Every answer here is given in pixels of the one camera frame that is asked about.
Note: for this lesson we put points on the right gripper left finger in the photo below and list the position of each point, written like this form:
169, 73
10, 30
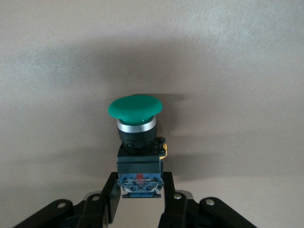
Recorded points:
111, 202

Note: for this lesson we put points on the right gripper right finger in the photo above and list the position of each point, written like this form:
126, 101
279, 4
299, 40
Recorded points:
175, 206

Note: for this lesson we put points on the green mushroom push button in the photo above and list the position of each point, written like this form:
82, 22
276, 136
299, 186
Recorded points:
135, 109

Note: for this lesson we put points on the brown table cover sheet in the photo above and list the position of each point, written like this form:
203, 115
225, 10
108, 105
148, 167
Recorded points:
47, 71

